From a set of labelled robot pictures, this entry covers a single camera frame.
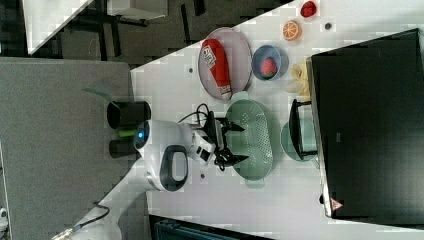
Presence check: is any grey round plate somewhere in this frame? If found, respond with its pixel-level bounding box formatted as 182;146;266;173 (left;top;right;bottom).
198;27;252;100

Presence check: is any peeled toy banana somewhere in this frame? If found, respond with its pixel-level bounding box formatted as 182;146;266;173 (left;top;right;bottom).
284;61;311;101

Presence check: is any black toaster oven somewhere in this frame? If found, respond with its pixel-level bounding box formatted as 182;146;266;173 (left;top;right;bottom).
306;28;424;229

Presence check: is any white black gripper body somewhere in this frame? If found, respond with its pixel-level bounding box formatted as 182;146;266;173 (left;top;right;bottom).
190;111;228;167

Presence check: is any blue bowl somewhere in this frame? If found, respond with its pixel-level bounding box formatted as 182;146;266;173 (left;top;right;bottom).
251;45;289;81

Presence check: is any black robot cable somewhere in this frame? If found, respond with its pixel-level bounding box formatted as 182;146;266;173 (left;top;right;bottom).
177;103;214;128

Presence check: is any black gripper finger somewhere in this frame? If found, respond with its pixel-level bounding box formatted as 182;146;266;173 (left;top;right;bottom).
221;122;244;132
225;154;248;166

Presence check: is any grey foam mat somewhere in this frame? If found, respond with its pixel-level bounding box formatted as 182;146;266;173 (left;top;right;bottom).
1;58;134;240

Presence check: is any small red fruit toy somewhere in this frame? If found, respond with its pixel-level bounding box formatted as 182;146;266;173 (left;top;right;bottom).
300;1;317;18

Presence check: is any red ketchup bottle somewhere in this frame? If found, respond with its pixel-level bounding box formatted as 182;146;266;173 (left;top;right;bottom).
201;38;232;100

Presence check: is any red toy strawberry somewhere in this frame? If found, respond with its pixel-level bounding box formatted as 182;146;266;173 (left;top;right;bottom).
261;58;278;79

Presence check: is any blue base rail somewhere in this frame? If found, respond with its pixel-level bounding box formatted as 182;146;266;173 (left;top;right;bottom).
149;215;272;240

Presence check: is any green oval plastic strainer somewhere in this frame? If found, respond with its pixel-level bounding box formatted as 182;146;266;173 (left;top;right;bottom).
226;91;274;189

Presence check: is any large black cup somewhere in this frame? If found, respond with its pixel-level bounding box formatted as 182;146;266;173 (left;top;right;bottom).
106;101;151;129

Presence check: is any orange slice toy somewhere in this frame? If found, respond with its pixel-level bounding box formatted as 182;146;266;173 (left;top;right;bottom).
283;20;302;41

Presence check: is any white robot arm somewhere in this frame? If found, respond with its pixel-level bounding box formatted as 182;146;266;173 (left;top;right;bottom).
51;112;247;240

